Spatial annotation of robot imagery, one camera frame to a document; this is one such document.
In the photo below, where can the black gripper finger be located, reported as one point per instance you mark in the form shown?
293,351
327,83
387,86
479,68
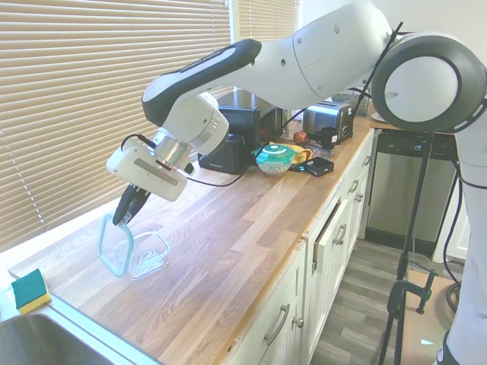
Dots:
123,205
137,203

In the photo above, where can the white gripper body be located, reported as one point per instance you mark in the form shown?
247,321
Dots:
148,175

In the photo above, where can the clear lid teal rim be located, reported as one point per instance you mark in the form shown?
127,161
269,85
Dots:
114,247

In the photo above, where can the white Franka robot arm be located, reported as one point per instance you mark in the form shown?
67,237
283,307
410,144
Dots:
323,57

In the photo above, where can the clear glass food container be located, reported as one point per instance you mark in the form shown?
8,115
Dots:
152,262

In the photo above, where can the round bowl green lid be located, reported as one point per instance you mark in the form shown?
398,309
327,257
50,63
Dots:
274,159

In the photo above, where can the black countertop appliance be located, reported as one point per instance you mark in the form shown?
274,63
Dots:
224,157

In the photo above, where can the blind tilt wand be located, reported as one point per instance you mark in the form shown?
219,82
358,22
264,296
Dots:
21,178

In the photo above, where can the black microwave oven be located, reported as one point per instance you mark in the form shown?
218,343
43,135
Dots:
247,114

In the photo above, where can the wide beige window blind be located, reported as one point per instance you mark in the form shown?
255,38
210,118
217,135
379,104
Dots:
76,76

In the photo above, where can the green yellow sponge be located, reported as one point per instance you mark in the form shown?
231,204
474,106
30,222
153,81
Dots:
28,291

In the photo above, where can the red apple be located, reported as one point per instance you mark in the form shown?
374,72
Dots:
300,137

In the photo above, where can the yellow cloth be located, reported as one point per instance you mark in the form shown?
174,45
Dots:
304,154

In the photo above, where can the white kitchen cabinet run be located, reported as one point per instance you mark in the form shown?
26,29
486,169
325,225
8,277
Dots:
266,296

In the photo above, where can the stainless steel sink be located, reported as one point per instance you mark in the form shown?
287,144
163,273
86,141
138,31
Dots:
38,342

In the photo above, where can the small black box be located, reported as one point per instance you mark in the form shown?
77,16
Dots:
319,165

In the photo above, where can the black mug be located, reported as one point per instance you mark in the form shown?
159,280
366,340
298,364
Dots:
323,137

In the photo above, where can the silver toaster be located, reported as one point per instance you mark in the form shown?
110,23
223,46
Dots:
323,118

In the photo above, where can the white tilted drawer front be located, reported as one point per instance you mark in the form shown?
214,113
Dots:
331,243

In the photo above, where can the narrow beige window blind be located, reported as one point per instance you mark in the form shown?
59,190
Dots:
266,19

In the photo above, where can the silver cabinet knob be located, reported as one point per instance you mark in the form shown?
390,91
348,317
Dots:
358,197
300,322

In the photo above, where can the stainless steel dishwasher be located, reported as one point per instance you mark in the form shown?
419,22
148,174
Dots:
395,190

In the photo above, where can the black tripod stand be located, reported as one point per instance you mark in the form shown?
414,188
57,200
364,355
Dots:
421,182

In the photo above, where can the green metal clamp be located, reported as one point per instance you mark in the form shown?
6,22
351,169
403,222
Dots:
393,300

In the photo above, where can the brown cardboard floor sheet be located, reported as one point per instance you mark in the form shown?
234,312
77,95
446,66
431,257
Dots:
422,334

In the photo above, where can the white corner cabinet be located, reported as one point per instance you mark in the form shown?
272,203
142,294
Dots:
458,247

